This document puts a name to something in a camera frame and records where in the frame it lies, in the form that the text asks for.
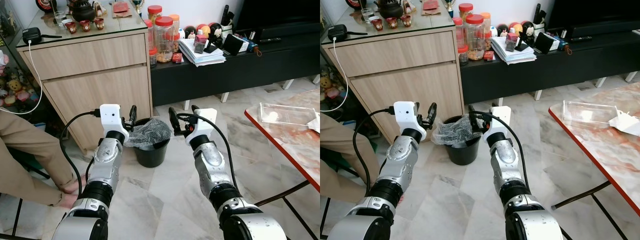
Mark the black metal chair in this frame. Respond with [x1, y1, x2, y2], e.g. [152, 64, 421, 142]
[320, 197, 335, 240]
[0, 192, 51, 240]

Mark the black white box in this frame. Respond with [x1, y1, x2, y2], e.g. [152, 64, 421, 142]
[533, 31, 562, 54]
[222, 33, 251, 57]

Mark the slim red lid jar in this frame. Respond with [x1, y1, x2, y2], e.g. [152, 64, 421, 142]
[144, 19, 156, 50]
[452, 17, 466, 48]

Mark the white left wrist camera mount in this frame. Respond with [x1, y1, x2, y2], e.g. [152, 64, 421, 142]
[99, 103, 131, 135]
[393, 101, 427, 133]

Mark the black television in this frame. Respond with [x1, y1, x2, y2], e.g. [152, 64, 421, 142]
[546, 0, 640, 32]
[234, 0, 321, 35]

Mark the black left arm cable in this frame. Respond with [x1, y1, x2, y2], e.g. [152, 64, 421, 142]
[352, 106, 396, 197]
[58, 110, 103, 197]

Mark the white holder with black remotes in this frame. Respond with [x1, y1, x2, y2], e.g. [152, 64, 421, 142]
[532, 3, 547, 36]
[220, 4, 236, 38]

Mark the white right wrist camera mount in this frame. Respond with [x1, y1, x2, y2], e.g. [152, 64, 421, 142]
[186, 108, 219, 147]
[485, 105, 512, 141]

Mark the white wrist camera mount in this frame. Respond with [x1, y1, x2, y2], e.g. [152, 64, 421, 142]
[393, 101, 427, 133]
[99, 103, 131, 135]
[186, 108, 219, 147]
[485, 105, 512, 141]

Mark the white power cable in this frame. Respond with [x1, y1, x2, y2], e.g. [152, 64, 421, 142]
[320, 40, 350, 113]
[0, 41, 44, 116]

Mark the clear plastic container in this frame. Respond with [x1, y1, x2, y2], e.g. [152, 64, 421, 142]
[258, 102, 319, 127]
[562, 100, 621, 126]

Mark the black low tv bench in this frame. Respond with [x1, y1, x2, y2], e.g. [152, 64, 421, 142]
[149, 30, 321, 107]
[459, 27, 640, 105]

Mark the stack of white papers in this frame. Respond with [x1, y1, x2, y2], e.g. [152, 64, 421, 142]
[490, 35, 538, 66]
[178, 37, 227, 68]

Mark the large clear red lid jar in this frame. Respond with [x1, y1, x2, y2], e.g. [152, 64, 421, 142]
[465, 14, 486, 61]
[154, 16, 175, 64]

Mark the black iron teapot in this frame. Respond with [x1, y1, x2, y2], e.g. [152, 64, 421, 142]
[69, 0, 99, 22]
[374, 0, 405, 19]

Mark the orange lid plastic jar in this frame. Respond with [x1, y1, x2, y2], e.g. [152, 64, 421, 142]
[481, 12, 493, 51]
[169, 14, 181, 53]

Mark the black power adapter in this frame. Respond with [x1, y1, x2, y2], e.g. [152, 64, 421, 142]
[22, 27, 44, 45]
[327, 24, 351, 43]

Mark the wooden drawer cabinet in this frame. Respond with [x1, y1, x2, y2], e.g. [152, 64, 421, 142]
[15, 0, 155, 152]
[320, 0, 466, 146]

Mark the black mouse figurine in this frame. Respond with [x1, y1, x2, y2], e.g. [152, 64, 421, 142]
[520, 21, 536, 46]
[208, 22, 224, 48]

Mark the white crumpled tissue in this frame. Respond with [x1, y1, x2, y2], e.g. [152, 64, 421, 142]
[306, 113, 321, 134]
[609, 109, 640, 137]

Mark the person bare foot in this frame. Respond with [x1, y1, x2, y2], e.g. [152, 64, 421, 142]
[62, 175, 87, 195]
[58, 193, 81, 210]

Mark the clear plastic bin liner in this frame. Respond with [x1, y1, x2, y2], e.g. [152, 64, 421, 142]
[125, 118, 172, 149]
[431, 116, 481, 147]

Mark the red packet on wooden tray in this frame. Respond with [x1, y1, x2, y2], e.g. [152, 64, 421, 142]
[111, 1, 133, 19]
[420, 0, 442, 16]

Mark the black rubbish bin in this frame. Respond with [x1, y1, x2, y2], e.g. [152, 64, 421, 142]
[131, 118, 172, 169]
[442, 115, 482, 166]

